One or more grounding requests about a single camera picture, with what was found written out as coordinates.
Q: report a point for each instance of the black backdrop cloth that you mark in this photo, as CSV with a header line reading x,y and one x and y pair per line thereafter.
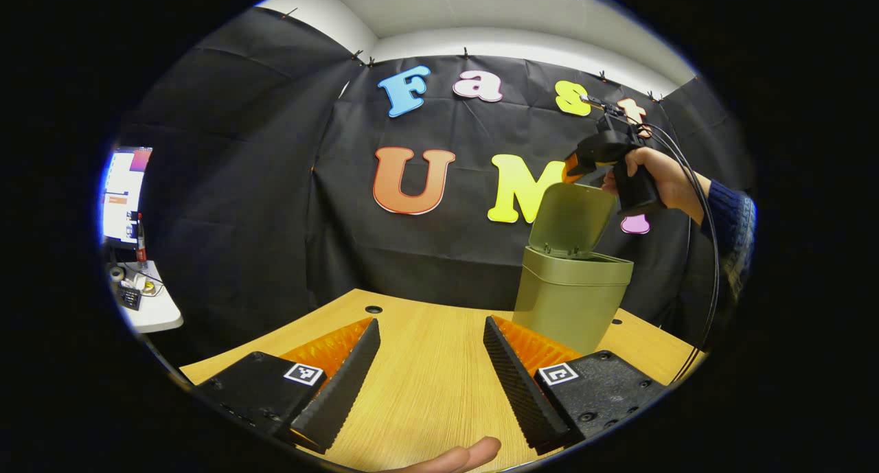
x,y
275,205

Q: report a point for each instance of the wooden desktop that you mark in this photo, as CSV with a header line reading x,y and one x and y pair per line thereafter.
x,y
426,384

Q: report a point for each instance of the red bottle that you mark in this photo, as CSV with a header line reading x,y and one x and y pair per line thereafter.
x,y
141,239

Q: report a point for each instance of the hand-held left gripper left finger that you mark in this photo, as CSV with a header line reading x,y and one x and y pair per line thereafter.
x,y
343,390

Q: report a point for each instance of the small black device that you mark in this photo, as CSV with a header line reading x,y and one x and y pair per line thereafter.
x,y
129,297

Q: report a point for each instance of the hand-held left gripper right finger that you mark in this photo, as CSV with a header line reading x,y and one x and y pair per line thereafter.
x,y
518,390

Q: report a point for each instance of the green desktop garbage bin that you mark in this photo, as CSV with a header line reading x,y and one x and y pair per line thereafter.
x,y
570,301

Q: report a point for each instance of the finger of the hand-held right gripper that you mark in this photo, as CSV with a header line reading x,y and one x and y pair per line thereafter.
x,y
572,169

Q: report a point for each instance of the white tape roll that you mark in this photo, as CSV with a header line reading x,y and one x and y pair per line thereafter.
x,y
117,272

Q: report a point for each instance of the computer monitor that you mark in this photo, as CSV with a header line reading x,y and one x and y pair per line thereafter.
x,y
123,198

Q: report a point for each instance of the white side table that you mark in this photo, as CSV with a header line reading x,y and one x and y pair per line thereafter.
x,y
161,315

